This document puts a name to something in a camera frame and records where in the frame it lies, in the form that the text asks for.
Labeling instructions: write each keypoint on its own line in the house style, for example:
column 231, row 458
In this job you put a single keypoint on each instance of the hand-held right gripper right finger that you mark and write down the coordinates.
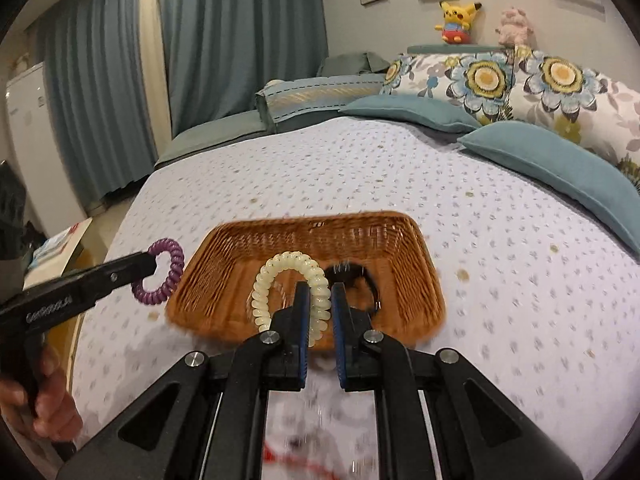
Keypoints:
column 339, row 332

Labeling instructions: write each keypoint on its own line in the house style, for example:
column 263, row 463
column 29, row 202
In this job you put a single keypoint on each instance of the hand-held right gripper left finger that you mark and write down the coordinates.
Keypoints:
column 302, row 332

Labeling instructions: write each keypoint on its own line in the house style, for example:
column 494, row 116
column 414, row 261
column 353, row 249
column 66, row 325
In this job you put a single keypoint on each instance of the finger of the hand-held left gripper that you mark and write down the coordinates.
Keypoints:
column 131, row 266

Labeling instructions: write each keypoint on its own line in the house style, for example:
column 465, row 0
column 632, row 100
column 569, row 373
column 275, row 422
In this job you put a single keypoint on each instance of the woven wicker basket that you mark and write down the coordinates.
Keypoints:
column 310, row 265

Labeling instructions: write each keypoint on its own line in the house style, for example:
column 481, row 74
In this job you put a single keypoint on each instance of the person's left hand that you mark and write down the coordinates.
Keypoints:
column 47, row 400

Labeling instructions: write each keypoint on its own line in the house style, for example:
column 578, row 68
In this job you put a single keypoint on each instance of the dotted white bedspread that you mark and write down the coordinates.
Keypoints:
column 350, row 185

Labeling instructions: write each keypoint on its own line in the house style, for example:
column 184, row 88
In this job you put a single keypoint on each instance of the white refrigerator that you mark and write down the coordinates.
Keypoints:
column 30, row 145

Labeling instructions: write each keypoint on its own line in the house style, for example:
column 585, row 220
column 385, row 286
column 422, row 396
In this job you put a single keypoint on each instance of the blue window curtain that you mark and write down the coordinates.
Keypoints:
column 165, row 60

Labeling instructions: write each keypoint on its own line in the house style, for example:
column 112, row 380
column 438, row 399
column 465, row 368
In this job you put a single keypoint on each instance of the teal rectangular pillow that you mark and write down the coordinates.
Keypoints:
column 560, row 170
column 410, row 112

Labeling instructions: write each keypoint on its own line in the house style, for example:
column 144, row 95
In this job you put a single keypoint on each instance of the folded striped teal blanket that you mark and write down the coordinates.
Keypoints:
column 315, row 97

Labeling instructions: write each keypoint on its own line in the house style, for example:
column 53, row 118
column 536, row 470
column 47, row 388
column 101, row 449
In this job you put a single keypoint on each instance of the floral print pillow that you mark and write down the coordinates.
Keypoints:
column 580, row 95
column 450, row 82

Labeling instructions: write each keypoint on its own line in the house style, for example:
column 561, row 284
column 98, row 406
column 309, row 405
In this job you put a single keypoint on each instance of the teal padded headboard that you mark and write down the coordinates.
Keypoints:
column 450, row 49

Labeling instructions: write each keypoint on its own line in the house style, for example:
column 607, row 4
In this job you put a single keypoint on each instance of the yellow plush toy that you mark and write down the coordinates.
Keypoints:
column 456, row 21

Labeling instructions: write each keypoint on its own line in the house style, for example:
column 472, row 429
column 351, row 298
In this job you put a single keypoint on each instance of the pink plush toy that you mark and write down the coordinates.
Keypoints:
column 514, row 27

